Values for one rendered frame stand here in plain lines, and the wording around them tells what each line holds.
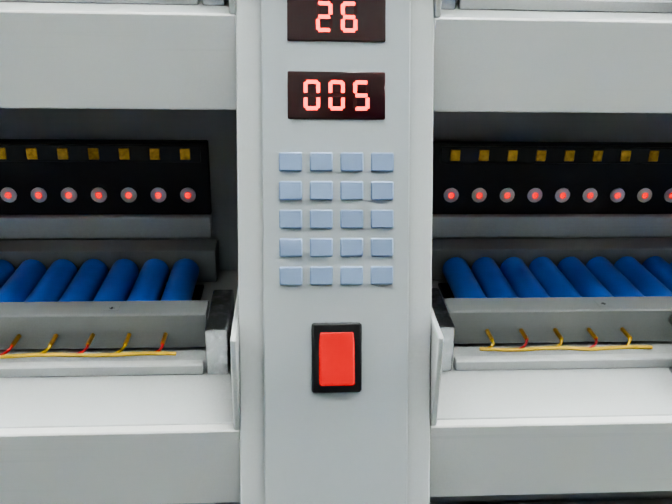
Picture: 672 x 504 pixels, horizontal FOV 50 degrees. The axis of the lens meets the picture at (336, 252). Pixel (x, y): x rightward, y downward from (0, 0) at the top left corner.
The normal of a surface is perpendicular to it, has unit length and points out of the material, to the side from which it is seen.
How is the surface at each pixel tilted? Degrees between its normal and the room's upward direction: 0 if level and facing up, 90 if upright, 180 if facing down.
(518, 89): 109
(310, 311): 90
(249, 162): 90
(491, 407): 19
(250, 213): 90
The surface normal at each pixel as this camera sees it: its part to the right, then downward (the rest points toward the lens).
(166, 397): 0.02, -0.92
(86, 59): 0.06, 0.39
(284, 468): 0.07, 0.07
